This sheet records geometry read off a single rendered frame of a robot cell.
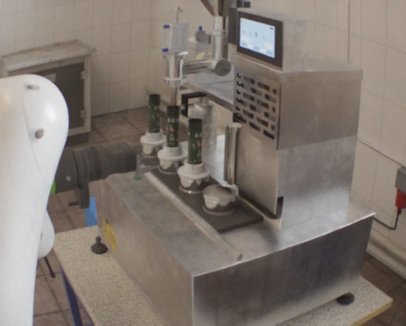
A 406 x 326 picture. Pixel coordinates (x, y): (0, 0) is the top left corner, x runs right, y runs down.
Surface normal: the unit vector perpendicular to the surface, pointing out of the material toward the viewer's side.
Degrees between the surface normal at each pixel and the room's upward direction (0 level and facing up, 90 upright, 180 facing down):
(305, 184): 90
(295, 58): 90
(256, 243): 0
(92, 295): 0
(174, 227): 0
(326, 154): 90
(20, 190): 65
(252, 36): 90
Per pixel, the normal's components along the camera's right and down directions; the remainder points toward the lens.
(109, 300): 0.03, -0.91
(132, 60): 0.50, 0.37
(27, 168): 0.69, -0.06
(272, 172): -0.87, 0.18
